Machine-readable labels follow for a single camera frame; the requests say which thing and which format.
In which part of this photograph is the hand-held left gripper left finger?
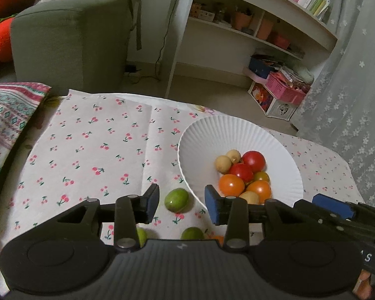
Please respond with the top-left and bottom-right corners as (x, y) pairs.
(51, 183), (161, 252)

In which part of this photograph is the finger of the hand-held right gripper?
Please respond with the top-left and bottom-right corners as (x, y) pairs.
(294, 200), (375, 251)
(312, 194), (375, 226)

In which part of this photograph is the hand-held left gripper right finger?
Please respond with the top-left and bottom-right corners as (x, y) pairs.
(204, 184), (313, 252)

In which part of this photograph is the orange tomato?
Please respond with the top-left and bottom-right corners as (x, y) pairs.
(246, 180), (272, 204)
(219, 174), (246, 196)

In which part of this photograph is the red tomato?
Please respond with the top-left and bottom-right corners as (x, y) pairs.
(229, 163), (254, 184)
(242, 150), (266, 173)

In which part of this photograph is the white ribbed plate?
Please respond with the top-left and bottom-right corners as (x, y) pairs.
(177, 115), (304, 208)

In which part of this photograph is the person's right hand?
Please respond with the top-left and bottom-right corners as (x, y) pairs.
(353, 270), (375, 300)

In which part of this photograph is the cherry print cloth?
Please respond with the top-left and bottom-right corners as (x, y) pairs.
(0, 89), (366, 291)

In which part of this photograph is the white printed crate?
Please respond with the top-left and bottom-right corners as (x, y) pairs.
(248, 81), (297, 122)

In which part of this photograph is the white floral lace curtain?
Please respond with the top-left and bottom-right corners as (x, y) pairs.
(292, 0), (375, 204)

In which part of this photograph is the pink plastic basket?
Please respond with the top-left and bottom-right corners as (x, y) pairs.
(265, 72), (307, 106)

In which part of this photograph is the pile of paper items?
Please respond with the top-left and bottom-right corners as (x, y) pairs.
(270, 64), (315, 90)

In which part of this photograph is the beige table cover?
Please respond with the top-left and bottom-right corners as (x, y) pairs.
(0, 95), (218, 257)

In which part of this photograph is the black power adapter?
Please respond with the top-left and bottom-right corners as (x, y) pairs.
(124, 64), (143, 83)

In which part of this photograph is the dark blue box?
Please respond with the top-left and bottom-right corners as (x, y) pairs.
(248, 54), (279, 80)

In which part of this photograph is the white bookshelf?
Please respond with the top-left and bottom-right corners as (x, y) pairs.
(165, 0), (338, 99)

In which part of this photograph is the striped patterned pillow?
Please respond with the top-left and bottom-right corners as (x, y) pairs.
(0, 82), (52, 194)

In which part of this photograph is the red small box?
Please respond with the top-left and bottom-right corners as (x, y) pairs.
(272, 33), (291, 49)

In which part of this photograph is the grey sofa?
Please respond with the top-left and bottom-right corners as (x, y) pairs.
(0, 0), (132, 96)

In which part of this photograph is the small cardboard box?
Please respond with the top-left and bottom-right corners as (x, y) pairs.
(190, 3), (216, 19)

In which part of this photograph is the row of books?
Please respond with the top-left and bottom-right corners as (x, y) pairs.
(290, 0), (330, 18)

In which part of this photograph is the red flower cushion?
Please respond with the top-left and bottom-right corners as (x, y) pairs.
(0, 0), (55, 69)

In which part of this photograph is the black cable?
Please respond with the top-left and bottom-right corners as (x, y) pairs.
(154, 0), (183, 80)

